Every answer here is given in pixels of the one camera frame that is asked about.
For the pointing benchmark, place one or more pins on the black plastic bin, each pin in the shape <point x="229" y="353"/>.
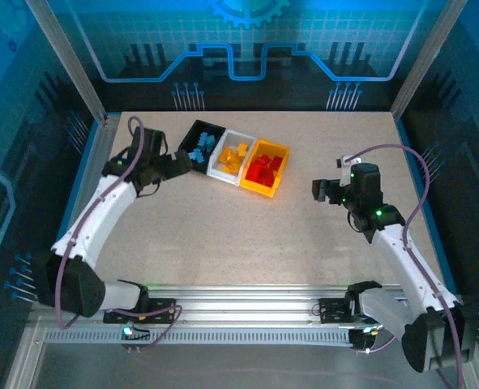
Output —
<point x="186" y="139"/>

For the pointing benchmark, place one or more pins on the white plastic bin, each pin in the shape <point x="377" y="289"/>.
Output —
<point x="219" y="174"/>

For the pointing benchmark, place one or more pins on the yellow plastic bin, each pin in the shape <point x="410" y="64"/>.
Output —
<point x="281" y="156"/>

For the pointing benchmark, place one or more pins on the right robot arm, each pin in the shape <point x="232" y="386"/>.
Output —
<point x="405" y="263"/>

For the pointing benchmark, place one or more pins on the grey metal front panel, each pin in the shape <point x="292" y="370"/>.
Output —
<point x="243" y="364"/>

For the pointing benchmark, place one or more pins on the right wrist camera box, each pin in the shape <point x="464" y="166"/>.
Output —
<point x="348" y="160"/>

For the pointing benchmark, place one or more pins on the blue side rail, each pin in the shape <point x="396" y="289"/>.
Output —
<point x="414" y="170"/>

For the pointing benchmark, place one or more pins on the aluminium side rail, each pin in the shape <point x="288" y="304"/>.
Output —
<point x="99" y="142"/>

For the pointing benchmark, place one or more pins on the aluminium frame post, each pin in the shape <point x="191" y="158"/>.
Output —
<point x="425" y="61"/>
<point x="69" y="61"/>

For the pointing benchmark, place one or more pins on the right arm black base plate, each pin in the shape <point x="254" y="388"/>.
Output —
<point x="332" y="310"/>

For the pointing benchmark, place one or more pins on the aluminium front rail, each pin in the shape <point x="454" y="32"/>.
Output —
<point x="243" y="300"/>

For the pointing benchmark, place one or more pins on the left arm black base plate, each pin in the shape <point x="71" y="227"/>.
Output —
<point x="162" y="312"/>

